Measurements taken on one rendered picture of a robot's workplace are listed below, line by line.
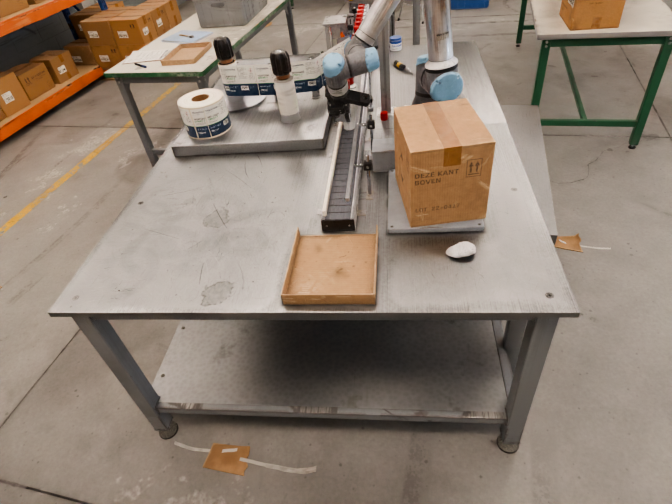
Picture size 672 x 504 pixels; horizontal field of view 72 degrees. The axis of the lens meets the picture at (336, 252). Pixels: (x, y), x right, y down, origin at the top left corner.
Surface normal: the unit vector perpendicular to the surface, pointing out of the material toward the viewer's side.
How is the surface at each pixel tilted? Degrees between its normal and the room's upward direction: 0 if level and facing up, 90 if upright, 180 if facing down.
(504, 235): 0
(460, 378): 3
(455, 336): 1
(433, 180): 90
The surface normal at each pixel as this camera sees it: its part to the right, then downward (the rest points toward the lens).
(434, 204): 0.07, 0.66
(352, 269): -0.11, -0.75
